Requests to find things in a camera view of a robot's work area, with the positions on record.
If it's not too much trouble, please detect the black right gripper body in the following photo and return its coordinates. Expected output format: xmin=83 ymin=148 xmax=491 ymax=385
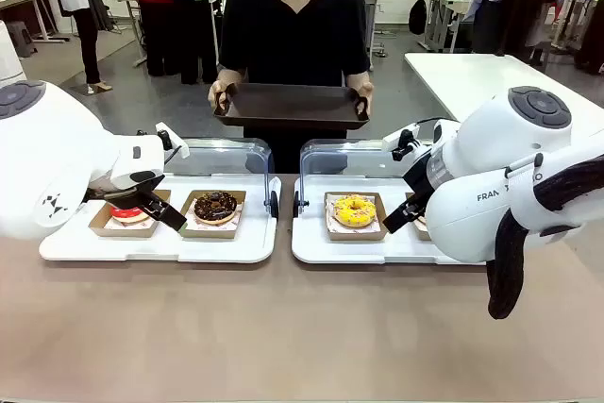
xmin=402 ymin=155 xmax=439 ymax=200

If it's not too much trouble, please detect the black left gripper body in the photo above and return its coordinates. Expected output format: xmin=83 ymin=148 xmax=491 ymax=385
xmin=84 ymin=174 xmax=165 ymax=210

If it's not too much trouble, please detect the purple glazed donut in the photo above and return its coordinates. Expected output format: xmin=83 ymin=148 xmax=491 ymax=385
xmin=404 ymin=192 xmax=433 ymax=243

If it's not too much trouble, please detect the dark brown serving tray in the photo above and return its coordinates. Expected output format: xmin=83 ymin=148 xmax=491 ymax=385
xmin=212 ymin=82 xmax=372 ymax=132

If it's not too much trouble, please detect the person's right forearm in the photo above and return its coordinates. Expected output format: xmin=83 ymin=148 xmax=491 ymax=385
xmin=217 ymin=65 xmax=248 ymax=88

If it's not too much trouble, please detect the person's left forearm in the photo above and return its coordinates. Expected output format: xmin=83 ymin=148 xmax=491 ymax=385
xmin=344 ymin=70 xmax=371 ymax=91

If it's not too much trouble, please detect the red glazed donut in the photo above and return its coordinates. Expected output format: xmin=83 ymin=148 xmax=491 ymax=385
xmin=110 ymin=204 xmax=151 ymax=227
xmin=88 ymin=188 xmax=173 ymax=240

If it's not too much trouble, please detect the yellow glazed donut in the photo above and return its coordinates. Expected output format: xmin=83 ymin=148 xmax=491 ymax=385
xmin=323 ymin=192 xmax=390 ymax=243

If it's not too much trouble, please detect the chocolate donut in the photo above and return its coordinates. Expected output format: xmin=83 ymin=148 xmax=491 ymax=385
xmin=193 ymin=191 xmax=239 ymax=227
xmin=174 ymin=189 xmax=248 ymax=241

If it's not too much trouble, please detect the white paper donut liner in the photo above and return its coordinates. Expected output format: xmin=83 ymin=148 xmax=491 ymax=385
xmin=104 ymin=218 xmax=164 ymax=231
xmin=181 ymin=200 xmax=245 ymax=232
xmin=326 ymin=198 xmax=384 ymax=233

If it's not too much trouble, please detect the yellow sprinkled donut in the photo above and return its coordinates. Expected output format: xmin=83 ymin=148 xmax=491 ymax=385
xmin=332 ymin=193 xmax=378 ymax=229

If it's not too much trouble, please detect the person in black shirt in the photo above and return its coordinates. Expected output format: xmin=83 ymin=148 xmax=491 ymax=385
xmin=217 ymin=0 xmax=371 ymax=176

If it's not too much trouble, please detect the person in blue patterned shirt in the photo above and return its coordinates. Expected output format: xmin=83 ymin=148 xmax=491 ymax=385
xmin=165 ymin=0 xmax=237 ymax=86

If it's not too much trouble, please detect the person in dark coat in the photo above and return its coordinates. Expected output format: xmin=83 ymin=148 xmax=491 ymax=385
xmin=464 ymin=0 xmax=579 ymax=62

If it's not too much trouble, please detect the person's left hand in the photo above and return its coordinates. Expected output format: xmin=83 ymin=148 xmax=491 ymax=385
xmin=347 ymin=80 xmax=376 ymax=117

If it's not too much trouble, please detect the person's right hand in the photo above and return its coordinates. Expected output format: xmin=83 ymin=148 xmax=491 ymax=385
xmin=207 ymin=78 xmax=240 ymax=115

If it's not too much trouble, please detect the white display case base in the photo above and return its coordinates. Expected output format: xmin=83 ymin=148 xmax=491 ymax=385
xmin=39 ymin=172 xmax=283 ymax=264
xmin=291 ymin=175 xmax=487 ymax=266

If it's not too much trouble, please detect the clear display case lid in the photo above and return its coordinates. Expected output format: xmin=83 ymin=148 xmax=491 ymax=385
xmin=298 ymin=139 xmax=412 ymax=220
xmin=163 ymin=136 xmax=277 ymax=216

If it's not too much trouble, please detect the large white table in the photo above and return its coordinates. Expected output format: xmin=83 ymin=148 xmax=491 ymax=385
xmin=403 ymin=52 xmax=604 ymax=140

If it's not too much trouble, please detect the black backpack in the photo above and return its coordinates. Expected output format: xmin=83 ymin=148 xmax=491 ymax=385
xmin=407 ymin=0 xmax=428 ymax=37

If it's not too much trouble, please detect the white air purifier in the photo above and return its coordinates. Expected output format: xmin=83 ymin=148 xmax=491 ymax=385
xmin=0 ymin=19 xmax=25 ymax=89

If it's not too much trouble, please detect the grey plastic stool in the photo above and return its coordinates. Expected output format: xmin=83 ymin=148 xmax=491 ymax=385
xmin=5 ymin=20 xmax=39 ymax=59

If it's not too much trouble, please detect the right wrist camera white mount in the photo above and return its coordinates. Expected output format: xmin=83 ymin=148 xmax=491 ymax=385
xmin=382 ymin=123 xmax=422 ymax=162

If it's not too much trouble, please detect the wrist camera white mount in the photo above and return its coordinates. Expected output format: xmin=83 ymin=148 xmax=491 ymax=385
xmin=154 ymin=122 xmax=191 ymax=162
xmin=382 ymin=123 xmax=422 ymax=162

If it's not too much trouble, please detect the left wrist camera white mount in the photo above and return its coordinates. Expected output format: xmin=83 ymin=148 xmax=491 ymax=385
xmin=154 ymin=122 xmax=191 ymax=162

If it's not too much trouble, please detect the black braided cable sleeve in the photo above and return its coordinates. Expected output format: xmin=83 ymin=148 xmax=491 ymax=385
xmin=486 ymin=154 xmax=604 ymax=321

